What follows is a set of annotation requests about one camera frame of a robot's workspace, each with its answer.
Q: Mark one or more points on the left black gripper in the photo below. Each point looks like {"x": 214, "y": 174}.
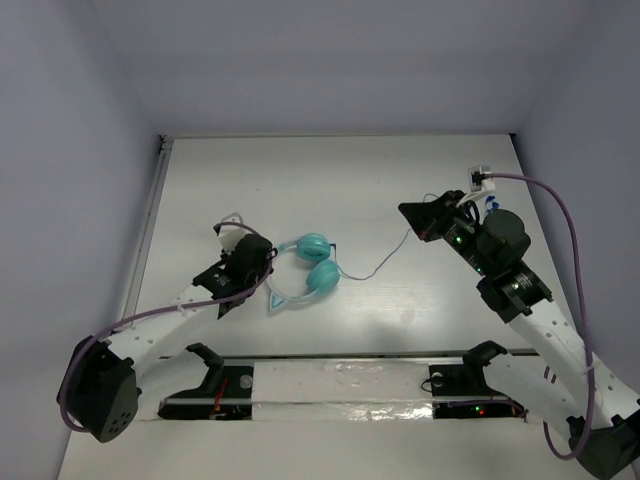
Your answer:
{"x": 220, "y": 281}

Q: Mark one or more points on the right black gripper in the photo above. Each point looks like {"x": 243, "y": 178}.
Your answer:
{"x": 425, "y": 217}

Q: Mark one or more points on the teal cat-ear headphones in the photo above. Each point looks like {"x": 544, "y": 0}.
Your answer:
{"x": 311, "y": 252}

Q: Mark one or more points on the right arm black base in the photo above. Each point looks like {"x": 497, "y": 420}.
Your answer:
{"x": 460, "y": 392}

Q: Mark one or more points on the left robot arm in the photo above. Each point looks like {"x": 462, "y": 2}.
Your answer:
{"x": 102, "y": 384}

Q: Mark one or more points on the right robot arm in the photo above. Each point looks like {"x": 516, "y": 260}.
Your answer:
{"x": 585, "y": 404}

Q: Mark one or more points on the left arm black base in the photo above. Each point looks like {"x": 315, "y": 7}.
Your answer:
{"x": 224, "y": 393}

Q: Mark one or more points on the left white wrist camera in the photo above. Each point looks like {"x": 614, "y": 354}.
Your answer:
{"x": 230, "y": 230}

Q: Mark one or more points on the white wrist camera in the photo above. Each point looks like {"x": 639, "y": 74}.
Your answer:
{"x": 481, "y": 185}
{"x": 230, "y": 230}

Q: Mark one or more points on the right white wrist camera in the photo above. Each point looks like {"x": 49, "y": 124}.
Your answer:
{"x": 481, "y": 185}

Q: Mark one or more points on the left side aluminium rail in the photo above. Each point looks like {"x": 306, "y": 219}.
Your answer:
{"x": 139, "y": 258}

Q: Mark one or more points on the aluminium rail with foil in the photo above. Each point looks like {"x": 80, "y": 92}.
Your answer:
{"x": 359, "y": 390}

